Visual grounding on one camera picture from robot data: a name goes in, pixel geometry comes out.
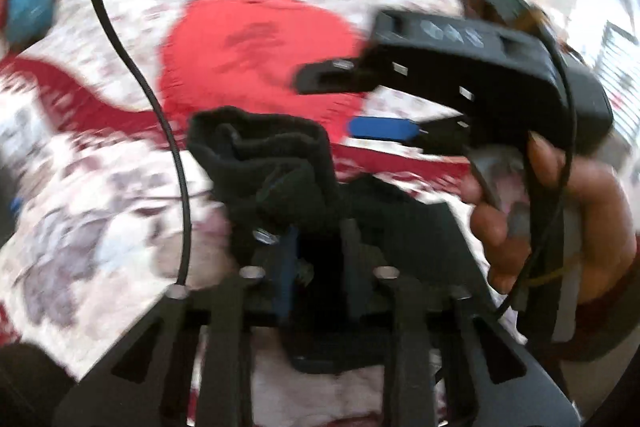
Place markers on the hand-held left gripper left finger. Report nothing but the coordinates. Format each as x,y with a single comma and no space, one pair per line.
285,267

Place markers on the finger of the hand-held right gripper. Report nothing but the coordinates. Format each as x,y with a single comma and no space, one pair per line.
380,128
325,74

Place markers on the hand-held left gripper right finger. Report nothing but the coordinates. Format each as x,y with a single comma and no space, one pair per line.
357,269

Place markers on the black pants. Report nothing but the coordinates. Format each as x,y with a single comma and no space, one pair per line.
270,167

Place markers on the person's right forearm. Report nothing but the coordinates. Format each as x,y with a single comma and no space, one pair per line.
610,317

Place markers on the person's right hand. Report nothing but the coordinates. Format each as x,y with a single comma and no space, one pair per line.
595,217

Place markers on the red heart-shaped frilled pillow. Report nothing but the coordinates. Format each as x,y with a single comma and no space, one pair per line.
240,57

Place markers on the red and white fleece blanket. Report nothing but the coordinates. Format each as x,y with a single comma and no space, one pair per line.
100,207

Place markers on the teal bag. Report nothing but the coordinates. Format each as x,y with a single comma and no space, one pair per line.
30,2

